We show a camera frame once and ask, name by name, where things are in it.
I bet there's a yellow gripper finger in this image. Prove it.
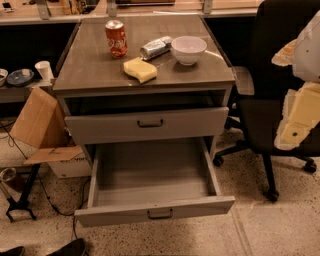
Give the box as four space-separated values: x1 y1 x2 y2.
271 39 296 67
274 82 320 150

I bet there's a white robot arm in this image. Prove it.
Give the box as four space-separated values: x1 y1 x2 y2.
271 11 320 150

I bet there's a grey drawer cabinet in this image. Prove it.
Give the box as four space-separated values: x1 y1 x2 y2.
54 15 234 160

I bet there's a grey open bottom drawer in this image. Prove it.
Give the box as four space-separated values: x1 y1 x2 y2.
75 138 235 227

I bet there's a grey middle drawer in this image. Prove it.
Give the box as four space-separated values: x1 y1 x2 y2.
65 107 228 145

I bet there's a red soda can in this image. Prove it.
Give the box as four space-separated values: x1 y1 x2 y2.
105 19 127 57

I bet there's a black office chair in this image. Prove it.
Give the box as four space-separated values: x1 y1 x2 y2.
213 0 320 202

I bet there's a yellow sponge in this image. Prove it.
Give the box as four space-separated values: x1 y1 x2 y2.
123 57 157 83

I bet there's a white paper cup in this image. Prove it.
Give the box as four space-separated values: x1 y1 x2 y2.
35 61 54 81

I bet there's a brown cardboard box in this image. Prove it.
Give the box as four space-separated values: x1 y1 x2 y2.
10 87 91 178

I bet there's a black shoe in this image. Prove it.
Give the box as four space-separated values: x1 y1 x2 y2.
46 238 86 256
0 246 25 256

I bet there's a dark round dish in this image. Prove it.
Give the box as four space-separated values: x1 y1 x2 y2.
6 69 34 87

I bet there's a wooden background desk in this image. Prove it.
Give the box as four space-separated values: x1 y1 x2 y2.
0 0 263 26

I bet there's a low side shelf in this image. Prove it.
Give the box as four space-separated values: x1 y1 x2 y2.
0 80 53 103

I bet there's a white small bowl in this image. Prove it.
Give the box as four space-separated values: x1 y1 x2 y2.
0 68 8 87

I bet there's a black metal stand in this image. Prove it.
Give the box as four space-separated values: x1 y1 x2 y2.
0 164 40 222

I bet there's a black floor cable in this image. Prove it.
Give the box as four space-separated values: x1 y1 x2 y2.
0 120 91 241

